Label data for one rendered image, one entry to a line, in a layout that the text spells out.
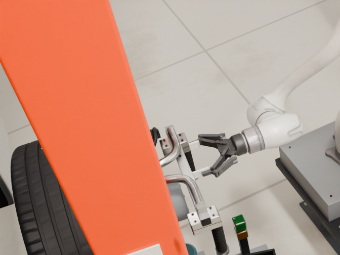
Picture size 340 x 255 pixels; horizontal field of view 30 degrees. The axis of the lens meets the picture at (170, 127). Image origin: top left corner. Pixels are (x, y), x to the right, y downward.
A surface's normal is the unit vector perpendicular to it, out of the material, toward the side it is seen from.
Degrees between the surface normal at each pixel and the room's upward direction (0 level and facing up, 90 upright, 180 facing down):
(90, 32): 90
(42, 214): 26
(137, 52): 0
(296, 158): 0
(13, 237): 0
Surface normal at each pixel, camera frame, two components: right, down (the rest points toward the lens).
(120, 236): 0.26, 0.63
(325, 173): -0.20, -0.72
